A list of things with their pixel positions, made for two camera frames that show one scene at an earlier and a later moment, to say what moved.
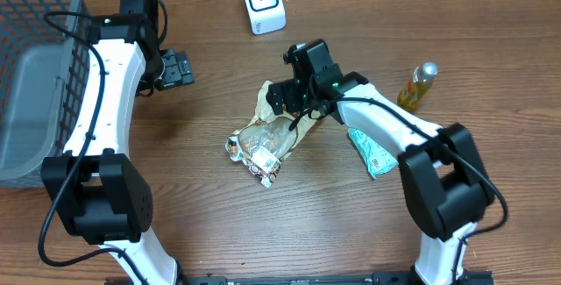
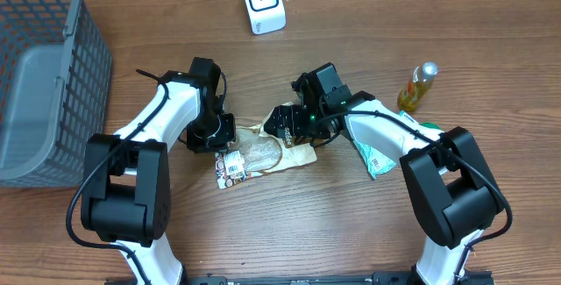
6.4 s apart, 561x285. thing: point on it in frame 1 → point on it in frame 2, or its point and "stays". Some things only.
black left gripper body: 175,72 → 212,132
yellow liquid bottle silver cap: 421,81 stays
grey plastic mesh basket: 45,61 stays
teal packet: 376,157 stays
